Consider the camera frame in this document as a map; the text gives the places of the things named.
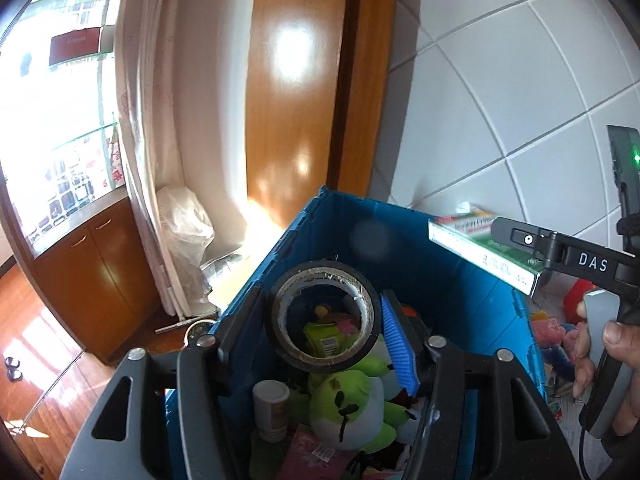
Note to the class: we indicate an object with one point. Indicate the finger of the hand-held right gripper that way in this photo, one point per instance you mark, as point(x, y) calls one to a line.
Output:
point(525, 239)

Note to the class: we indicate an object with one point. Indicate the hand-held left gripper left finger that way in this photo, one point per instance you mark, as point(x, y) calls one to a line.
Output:
point(240, 332)

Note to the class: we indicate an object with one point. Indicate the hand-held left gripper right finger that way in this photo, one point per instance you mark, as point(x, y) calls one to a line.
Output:
point(400, 345)

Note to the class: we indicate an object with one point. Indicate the green white box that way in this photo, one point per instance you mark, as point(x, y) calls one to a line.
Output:
point(470, 252)

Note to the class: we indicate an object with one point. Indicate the green frog plush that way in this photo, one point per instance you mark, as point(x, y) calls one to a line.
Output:
point(350, 400)

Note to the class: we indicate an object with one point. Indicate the black tape roll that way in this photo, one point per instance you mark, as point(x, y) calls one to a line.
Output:
point(325, 364)

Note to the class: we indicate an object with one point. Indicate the blue plastic container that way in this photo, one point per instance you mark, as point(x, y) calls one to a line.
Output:
point(450, 285)

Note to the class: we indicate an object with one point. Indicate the person's right hand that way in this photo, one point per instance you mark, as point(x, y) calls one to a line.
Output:
point(582, 340)

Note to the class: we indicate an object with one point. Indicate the red toy suitcase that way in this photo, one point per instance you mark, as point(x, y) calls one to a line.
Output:
point(576, 297)

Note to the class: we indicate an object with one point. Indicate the round metal object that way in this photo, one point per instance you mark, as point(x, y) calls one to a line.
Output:
point(199, 331)

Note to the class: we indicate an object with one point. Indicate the pink pig plush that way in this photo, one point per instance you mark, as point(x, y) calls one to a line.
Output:
point(547, 331)

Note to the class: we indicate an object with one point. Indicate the yellow green snack packet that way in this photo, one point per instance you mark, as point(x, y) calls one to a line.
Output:
point(325, 341)

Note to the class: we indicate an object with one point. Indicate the white plastic bottle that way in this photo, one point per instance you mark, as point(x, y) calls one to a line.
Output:
point(270, 410)

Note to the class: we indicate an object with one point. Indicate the clear plastic bag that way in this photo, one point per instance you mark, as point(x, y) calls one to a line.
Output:
point(185, 230)

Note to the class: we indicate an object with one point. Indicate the pink floral tissue packet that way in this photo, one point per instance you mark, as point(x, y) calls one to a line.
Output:
point(315, 452)

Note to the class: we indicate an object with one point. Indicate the wooden cabinet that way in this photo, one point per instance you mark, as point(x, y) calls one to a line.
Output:
point(100, 270)

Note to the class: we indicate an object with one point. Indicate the small black object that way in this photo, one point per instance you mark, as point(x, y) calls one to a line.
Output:
point(13, 367)

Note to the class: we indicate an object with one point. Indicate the wooden door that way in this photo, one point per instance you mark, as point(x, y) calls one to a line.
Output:
point(300, 110)

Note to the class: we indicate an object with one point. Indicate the white curtain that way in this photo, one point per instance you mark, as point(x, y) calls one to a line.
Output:
point(150, 110)

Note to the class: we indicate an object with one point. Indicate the silver foil duct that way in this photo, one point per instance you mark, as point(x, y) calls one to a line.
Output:
point(225, 266)

